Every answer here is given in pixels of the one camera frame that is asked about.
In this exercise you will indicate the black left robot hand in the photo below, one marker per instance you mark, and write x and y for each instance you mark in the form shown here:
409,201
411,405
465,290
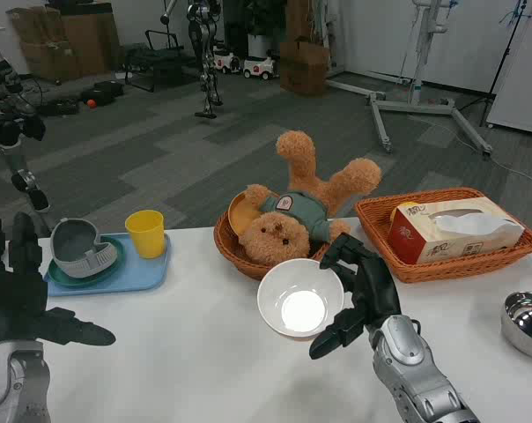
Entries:
15,299

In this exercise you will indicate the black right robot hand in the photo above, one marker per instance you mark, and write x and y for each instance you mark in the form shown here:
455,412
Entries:
374,286

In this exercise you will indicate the white plastic bowl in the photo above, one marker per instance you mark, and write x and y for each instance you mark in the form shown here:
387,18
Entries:
299,286

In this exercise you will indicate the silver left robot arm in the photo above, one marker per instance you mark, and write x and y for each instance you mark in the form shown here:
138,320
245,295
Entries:
15,383

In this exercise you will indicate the shiny steel bowl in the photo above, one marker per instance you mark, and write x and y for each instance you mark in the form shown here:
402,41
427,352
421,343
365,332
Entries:
528,326

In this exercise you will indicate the green plastic plate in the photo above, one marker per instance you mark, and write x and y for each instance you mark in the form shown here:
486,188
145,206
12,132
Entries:
65,278

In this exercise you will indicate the grey curved plastic container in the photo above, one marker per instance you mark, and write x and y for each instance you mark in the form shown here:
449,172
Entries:
72,247

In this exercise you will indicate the red and beige tissue box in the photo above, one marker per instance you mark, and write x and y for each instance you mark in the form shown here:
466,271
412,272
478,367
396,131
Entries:
446,247

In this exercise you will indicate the rectangular wicker basket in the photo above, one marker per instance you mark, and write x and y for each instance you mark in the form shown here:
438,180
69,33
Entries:
482,269

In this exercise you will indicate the brown teddy bear green shirt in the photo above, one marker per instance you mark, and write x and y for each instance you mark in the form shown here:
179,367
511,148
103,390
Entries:
275,238

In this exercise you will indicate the light blue plastic tray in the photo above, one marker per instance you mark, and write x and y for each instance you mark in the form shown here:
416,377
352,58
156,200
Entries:
138,275

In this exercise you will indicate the yellow plastic cup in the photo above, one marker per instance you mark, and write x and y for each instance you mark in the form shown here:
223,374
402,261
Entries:
146,238

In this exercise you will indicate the round wicker basket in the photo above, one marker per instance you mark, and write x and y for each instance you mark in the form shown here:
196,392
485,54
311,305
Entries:
231,255

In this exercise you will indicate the orange plastic plate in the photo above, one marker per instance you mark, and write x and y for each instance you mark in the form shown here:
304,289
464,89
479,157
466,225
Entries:
241,218

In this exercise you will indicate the silver and black humanoid robot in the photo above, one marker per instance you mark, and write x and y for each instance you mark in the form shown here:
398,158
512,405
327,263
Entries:
8,128

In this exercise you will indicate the black flat floor equipment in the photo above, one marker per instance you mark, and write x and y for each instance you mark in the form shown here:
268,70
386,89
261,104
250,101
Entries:
59,107

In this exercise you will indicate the white wheeled gantry stand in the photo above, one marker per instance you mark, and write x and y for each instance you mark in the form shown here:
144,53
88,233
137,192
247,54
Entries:
418,66

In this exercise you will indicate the open brown cardboard box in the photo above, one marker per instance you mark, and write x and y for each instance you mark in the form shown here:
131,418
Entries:
303,70

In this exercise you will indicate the black round discs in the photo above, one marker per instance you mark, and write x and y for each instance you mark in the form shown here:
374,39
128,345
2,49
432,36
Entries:
103,90

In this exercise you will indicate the white toy car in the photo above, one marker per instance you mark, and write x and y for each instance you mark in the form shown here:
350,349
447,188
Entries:
226,64
258,68

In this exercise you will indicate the stacked brown cardboard boxes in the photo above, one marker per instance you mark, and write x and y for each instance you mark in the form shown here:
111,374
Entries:
68,44

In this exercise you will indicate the white wheeled cabinet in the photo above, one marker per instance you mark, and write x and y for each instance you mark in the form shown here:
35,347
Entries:
521,66

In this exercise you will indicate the black tripod stand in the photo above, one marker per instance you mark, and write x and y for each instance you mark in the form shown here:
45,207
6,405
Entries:
506,53

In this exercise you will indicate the black metal bench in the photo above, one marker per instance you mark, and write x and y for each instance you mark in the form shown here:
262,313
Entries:
160,57

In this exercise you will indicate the hanging humanoid robot legs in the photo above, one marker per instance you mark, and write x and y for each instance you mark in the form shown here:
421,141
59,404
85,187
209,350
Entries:
206,53

